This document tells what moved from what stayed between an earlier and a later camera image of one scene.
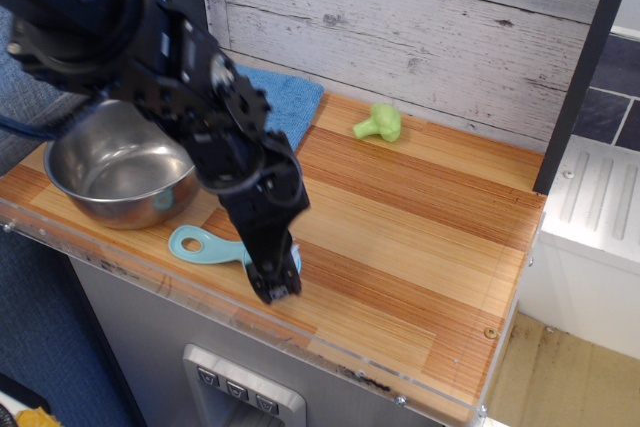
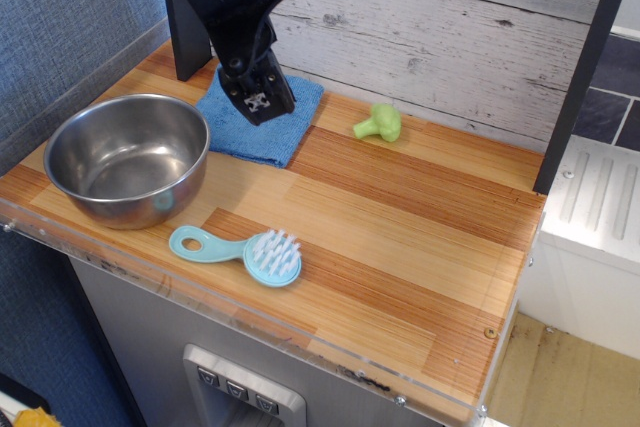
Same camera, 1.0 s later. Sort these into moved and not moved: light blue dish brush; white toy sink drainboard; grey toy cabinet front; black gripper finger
Moved: black gripper finger
Not moved: light blue dish brush; white toy sink drainboard; grey toy cabinet front
